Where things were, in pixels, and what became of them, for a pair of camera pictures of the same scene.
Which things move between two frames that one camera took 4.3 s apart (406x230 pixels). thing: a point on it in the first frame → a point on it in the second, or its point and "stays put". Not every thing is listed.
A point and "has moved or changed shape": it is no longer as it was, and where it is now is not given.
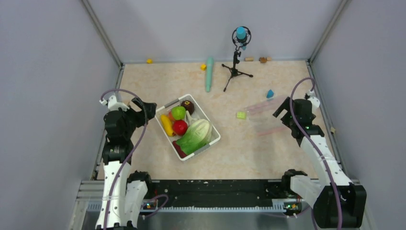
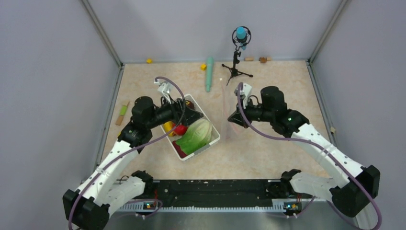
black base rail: [234, 192] stays put
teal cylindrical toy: [209, 70] stays put
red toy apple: [180, 127] stays put
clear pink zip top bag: [260, 120] has moved or changed shape
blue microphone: [241, 37] stays put
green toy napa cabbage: [198, 134] stays put
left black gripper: [147, 112] → [176, 109]
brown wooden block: [263, 60] stays put
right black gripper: [285, 106] → [238, 117]
